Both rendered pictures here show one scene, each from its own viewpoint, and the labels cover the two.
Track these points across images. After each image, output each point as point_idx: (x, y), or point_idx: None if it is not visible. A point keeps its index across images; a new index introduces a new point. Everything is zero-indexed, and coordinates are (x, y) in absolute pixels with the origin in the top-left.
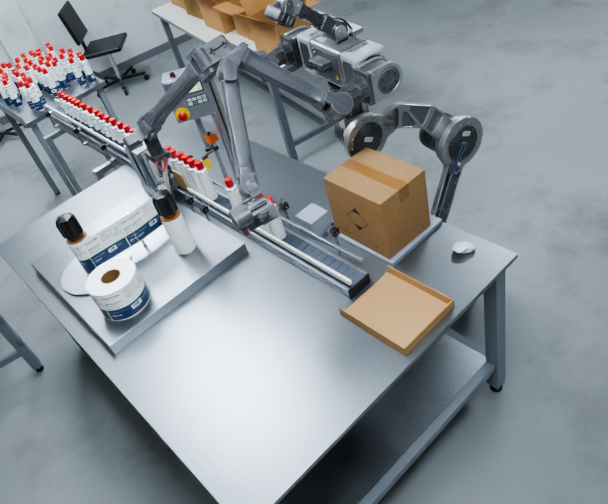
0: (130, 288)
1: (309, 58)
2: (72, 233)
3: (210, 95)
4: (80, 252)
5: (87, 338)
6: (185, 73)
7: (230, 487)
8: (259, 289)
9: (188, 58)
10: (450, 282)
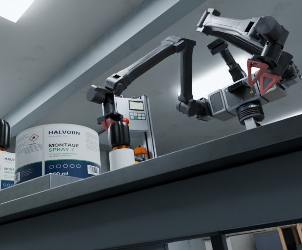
0: (94, 140)
1: (219, 101)
2: (0, 135)
3: (147, 116)
4: None
5: None
6: (162, 45)
7: None
8: None
9: (163, 41)
10: None
